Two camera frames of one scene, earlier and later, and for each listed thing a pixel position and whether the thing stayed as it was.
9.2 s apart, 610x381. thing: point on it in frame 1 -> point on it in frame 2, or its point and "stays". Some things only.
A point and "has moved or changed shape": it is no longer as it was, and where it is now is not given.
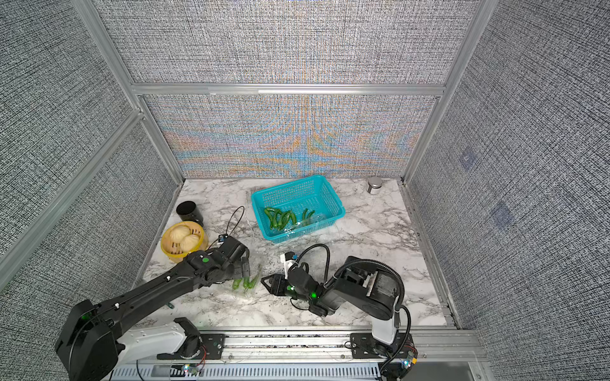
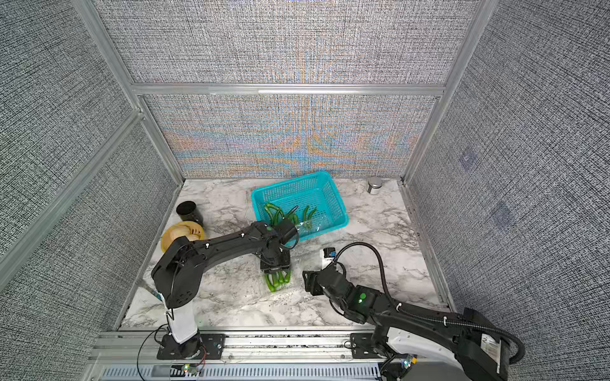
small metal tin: [374, 185] stays
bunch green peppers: [246, 282] has moved or changed shape
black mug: [187, 211] stays
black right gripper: [276, 279] -> [314, 279]
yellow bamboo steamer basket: [182, 238] stays
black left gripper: [241, 271] -> [287, 265]
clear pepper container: [246, 286] has moved or changed shape
